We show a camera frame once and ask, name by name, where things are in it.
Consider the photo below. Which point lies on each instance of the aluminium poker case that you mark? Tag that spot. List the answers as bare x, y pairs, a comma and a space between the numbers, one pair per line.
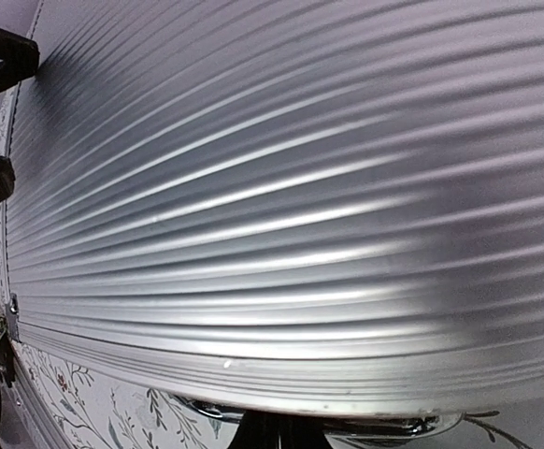
332, 208

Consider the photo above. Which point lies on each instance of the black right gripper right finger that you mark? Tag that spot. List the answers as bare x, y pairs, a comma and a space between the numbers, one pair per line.
298, 432

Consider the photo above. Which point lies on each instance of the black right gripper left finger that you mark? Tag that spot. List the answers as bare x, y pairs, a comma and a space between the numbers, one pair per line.
257, 430

